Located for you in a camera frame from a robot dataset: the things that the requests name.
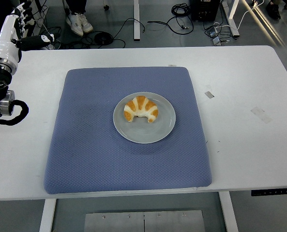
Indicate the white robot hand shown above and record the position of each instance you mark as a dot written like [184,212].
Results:
[7,41]

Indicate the croissant bread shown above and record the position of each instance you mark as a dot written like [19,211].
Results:
[141,106]

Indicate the person's foot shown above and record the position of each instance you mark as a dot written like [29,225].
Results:
[86,23]
[273,9]
[75,24]

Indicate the person's leg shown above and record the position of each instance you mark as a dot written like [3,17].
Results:
[76,5]

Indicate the black caster wheel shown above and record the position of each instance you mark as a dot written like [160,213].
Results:
[106,7]

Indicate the white desk leg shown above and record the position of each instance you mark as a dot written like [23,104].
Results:
[136,21]
[232,21]

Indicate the blue quilted mat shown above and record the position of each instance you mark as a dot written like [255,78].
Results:
[90,149]

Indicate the grey round plate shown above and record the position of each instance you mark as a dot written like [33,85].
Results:
[143,131]

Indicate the white table leg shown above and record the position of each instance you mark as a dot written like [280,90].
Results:
[229,212]
[47,215]

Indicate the black equipment box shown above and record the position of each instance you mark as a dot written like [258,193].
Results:
[205,9]

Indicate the grey power adapter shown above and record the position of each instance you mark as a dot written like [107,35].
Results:
[216,41]
[212,32]

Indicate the small grey tape piece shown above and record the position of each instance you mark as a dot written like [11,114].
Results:
[209,94]

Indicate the grey metal plate with screws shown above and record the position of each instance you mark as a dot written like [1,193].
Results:
[143,221]

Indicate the large clear tape piece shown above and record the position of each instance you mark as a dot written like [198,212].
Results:
[261,115]

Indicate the black table control panel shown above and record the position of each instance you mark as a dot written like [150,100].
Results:
[274,191]

